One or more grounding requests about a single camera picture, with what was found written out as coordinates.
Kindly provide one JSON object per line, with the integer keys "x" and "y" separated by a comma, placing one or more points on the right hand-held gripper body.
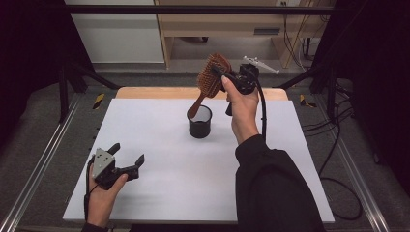
{"x": 246, "y": 80}

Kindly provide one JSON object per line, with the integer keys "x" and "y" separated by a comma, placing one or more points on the white board sheet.
{"x": 180, "y": 180}

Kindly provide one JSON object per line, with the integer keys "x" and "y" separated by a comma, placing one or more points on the person's right hand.
{"x": 243, "y": 112}

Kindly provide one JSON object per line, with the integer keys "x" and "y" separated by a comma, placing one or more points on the black metal crossbar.
{"x": 193, "y": 9}

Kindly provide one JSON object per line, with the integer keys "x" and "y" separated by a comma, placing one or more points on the person's left hand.
{"x": 100, "y": 203}

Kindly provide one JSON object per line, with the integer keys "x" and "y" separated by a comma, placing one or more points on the black mesh pen cup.
{"x": 199, "y": 130}

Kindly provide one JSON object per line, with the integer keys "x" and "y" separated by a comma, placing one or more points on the light wooden table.
{"x": 154, "y": 92}

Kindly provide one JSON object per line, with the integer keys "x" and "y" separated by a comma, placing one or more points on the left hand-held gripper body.
{"x": 103, "y": 167}

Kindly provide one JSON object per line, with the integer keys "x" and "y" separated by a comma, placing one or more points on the aluminium floor rail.
{"x": 38, "y": 161}
{"x": 357, "y": 174}

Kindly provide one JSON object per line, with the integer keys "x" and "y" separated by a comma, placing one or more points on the light wooden desk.
{"x": 219, "y": 22}

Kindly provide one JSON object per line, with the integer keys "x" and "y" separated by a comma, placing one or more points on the black metal frame stand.
{"x": 331, "y": 93}
{"x": 64, "y": 93}

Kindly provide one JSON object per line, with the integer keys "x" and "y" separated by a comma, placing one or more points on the black curtain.
{"x": 380, "y": 80}
{"x": 29, "y": 64}

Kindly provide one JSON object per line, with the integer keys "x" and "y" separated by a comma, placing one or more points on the white cabinet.
{"x": 119, "y": 35}

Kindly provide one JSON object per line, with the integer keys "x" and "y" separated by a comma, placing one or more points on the black yellow tape marker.
{"x": 99, "y": 101}
{"x": 304, "y": 101}

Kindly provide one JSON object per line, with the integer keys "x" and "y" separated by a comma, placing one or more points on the brown wooden hairbrush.
{"x": 209, "y": 82}

